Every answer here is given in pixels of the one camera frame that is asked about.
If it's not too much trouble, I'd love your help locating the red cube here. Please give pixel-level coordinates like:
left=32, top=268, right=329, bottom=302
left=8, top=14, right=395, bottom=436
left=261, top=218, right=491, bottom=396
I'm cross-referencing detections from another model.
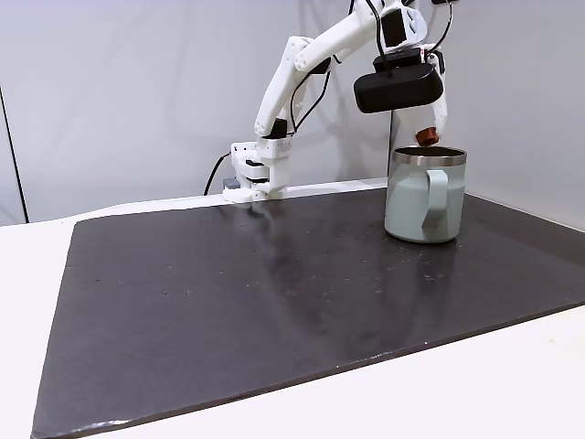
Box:
left=415, top=127, right=441, bottom=148

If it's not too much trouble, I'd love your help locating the pale green steel-rimmed mug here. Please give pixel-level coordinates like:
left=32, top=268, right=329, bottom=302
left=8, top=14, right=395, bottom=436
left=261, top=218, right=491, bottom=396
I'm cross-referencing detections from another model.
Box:
left=383, top=145, right=469, bottom=245

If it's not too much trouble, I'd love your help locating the dark grey table mat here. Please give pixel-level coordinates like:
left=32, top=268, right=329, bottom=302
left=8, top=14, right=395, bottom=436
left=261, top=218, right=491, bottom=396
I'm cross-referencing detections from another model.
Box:
left=29, top=188, right=585, bottom=439

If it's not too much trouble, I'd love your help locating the black oval camera box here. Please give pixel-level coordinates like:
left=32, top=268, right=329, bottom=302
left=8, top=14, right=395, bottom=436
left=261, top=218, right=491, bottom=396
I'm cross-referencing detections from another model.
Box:
left=352, top=62, right=446, bottom=114

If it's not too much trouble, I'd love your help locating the black camera cable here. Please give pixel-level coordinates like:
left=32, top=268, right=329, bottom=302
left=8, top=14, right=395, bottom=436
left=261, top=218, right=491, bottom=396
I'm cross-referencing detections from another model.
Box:
left=364, top=0, right=396, bottom=78

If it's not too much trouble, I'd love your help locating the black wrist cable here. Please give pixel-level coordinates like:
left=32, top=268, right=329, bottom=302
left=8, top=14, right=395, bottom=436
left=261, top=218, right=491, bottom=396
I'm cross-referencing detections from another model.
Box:
left=426, top=0, right=455, bottom=53

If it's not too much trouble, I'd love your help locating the black arm motor cable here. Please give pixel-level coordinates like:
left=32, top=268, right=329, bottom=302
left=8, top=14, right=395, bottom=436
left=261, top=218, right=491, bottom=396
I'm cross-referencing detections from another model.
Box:
left=286, top=54, right=345, bottom=138

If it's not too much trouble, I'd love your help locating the black base power cable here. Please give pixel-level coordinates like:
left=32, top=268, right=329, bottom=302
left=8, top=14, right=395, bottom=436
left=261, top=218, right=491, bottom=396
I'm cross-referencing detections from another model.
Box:
left=202, top=153, right=232, bottom=198

